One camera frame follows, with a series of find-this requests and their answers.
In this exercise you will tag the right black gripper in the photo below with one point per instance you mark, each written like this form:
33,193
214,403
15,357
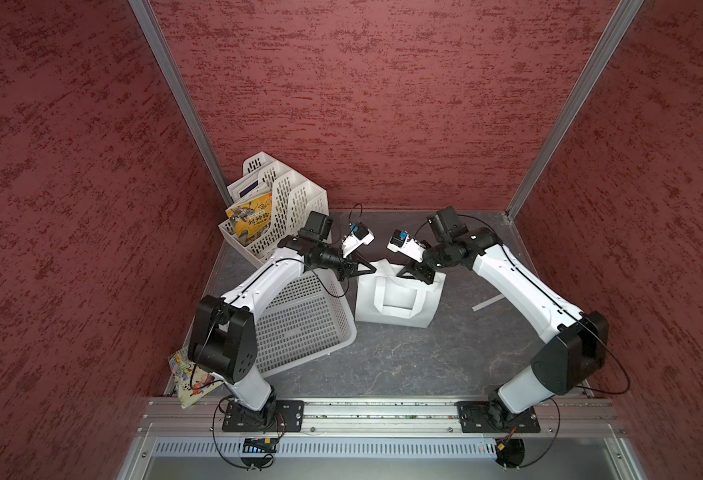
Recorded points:
418,271

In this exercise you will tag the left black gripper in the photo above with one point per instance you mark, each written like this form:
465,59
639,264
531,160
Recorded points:
350,268

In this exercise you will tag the white insulated delivery bag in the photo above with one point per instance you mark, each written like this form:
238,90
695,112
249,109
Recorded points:
384,298

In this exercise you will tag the white perforated plastic basket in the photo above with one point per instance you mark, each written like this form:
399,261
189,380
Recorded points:
308,320

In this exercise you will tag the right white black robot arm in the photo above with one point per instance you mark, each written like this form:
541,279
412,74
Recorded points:
574,342

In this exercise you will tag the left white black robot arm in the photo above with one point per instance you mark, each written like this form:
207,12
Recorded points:
223,341

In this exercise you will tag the strip of white tape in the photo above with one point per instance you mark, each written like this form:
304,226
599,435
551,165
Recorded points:
486,303

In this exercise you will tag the white perforated file organizer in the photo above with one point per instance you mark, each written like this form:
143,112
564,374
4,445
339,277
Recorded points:
295,197

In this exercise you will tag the yellow illustrated book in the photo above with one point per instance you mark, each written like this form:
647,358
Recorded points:
251,217

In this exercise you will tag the white booklet with blue stripe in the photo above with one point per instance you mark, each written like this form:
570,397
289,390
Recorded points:
256,184

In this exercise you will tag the colourful children's book on table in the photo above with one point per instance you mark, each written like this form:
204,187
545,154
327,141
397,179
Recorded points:
192,383

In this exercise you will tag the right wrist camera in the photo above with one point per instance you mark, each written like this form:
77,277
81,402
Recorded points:
401,242

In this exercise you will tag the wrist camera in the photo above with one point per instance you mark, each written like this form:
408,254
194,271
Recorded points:
401,242
359,235

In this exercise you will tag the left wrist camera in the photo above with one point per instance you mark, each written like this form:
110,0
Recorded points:
359,235

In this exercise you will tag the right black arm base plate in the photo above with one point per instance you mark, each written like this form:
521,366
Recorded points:
477,417

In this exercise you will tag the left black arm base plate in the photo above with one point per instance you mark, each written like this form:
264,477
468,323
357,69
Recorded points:
279,416

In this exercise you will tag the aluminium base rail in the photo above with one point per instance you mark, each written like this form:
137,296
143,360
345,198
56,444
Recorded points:
437,417

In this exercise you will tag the right aluminium corner post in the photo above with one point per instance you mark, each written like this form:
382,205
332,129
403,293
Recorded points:
618,25

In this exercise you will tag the aluminium corner post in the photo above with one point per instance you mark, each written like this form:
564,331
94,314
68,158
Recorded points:
152,31
618,25

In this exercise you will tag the left aluminium corner post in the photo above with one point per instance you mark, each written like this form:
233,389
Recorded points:
152,31

